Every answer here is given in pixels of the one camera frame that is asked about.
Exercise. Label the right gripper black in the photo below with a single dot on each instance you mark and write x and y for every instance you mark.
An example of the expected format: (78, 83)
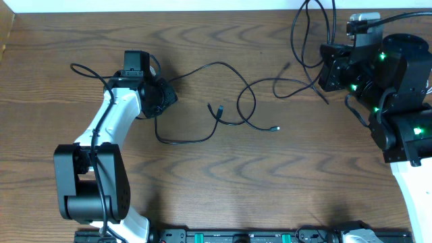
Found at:
(333, 67)

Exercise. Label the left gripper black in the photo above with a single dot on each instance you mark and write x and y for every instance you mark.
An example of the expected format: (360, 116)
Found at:
(171, 96)

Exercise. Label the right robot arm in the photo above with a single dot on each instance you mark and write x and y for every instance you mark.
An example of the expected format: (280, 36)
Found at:
(389, 77)

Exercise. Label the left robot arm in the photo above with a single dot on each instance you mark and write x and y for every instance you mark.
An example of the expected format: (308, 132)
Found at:
(92, 183)

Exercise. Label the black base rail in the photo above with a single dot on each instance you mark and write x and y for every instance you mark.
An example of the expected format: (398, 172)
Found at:
(183, 236)

